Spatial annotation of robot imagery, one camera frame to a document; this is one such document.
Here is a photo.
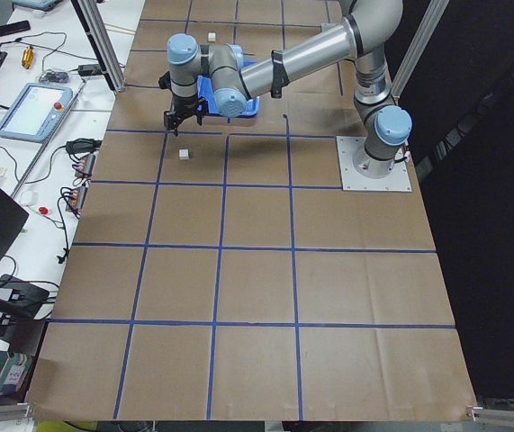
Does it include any black smartphone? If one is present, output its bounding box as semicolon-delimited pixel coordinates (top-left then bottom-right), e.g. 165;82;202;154
0;20;31;37

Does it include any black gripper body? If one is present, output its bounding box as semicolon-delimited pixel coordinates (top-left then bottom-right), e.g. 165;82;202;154
164;94;207;126

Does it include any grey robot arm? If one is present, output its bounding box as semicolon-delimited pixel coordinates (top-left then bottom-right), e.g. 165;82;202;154
158;0;412;179

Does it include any black power adapter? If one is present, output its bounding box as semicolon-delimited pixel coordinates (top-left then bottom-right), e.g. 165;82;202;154
77;64;103;77

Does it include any blue teach pendant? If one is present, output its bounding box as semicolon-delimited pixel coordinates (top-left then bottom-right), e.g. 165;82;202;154
0;83;74;143

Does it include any yellow metal cylinder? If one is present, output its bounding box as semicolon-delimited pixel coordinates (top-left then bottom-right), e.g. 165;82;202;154
21;45;34;70

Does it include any blue plastic tray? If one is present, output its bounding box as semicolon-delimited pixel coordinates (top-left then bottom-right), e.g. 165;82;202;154
197;76;260;118

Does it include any aluminium frame post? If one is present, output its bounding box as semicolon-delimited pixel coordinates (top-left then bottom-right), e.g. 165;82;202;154
71;0;126;94

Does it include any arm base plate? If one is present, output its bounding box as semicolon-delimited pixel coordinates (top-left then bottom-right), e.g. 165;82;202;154
336;136;412;193

